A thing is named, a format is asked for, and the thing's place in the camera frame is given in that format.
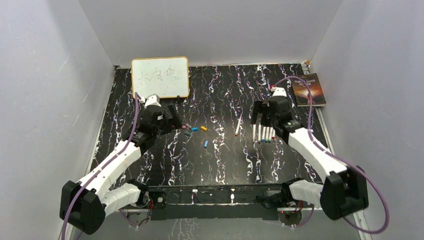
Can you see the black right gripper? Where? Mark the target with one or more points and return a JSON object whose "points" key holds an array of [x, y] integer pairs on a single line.
{"points": [[261, 107]]}

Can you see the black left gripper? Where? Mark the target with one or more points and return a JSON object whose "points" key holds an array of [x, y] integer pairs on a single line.
{"points": [[174, 123]]}

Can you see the pink capped marker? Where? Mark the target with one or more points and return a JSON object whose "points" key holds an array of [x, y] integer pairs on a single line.
{"points": [[259, 133]]}

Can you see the yellow capped marker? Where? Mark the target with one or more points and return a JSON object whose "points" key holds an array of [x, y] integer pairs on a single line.
{"points": [[238, 126]]}

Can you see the light blue capped marker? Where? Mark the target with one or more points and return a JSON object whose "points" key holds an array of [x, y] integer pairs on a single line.
{"points": [[263, 134]]}

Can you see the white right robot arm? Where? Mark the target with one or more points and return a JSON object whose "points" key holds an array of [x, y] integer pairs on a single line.
{"points": [[324, 165]]}

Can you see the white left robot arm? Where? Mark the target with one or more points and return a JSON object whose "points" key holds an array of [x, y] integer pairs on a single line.
{"points": [[86, 203]]}

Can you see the small whiteboard with writing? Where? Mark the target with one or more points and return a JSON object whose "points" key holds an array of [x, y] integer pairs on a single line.
{"points": [[167, 77]]}

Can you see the dark paperback book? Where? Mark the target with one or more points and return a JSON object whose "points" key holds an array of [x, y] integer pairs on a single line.
{"points": [[308, 91]]}

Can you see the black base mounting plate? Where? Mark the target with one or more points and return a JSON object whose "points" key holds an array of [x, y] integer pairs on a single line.
{"points": [[257, 201]]}

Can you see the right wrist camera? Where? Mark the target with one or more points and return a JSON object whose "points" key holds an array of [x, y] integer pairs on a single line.
{"points": [[278, 91]]}

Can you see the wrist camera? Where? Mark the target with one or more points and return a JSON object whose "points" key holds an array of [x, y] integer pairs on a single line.
{"points": [[278, 91], [152, 101]]}

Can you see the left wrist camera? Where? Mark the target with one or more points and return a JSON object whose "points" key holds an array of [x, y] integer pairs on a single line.
{"points": [[152, 101]]}

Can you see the aluminium frame rail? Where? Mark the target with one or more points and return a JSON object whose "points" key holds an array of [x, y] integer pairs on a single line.
{"points": [[336, 202]]}

